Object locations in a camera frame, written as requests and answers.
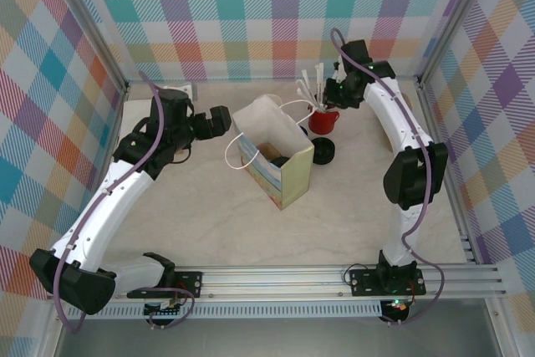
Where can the black plastic cup lid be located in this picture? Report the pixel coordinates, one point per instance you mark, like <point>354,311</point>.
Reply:
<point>281,161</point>

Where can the white green paper gift bag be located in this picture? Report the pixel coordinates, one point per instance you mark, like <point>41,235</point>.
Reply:
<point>297,177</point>

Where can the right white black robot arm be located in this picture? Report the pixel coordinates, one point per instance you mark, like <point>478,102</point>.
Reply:
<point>393,114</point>

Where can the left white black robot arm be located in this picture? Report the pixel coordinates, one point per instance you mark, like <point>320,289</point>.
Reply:
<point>104,206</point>

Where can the red enamel mug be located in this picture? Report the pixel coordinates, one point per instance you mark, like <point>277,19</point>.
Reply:
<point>322,123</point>

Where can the stacked black plastic cup lids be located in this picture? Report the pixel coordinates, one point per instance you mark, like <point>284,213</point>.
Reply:
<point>322,151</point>

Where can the small black circuit board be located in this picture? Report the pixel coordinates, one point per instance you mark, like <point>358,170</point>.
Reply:
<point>165,312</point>

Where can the grey metal base panel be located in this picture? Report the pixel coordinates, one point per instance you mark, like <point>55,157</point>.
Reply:
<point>271,338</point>

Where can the small lit circuit board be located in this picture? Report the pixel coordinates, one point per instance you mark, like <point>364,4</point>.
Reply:
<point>397,304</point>

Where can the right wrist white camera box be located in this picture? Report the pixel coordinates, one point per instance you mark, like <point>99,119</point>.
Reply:
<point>338,70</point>

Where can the aluminium side frame rail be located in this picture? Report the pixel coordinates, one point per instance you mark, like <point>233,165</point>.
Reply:
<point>465,240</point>
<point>114,123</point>

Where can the aluminium upright frame post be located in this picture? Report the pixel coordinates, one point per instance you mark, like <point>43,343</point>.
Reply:
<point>90,27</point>
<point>453,18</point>

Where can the wide aluminium mounting rail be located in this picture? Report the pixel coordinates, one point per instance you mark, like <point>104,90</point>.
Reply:
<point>271,282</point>

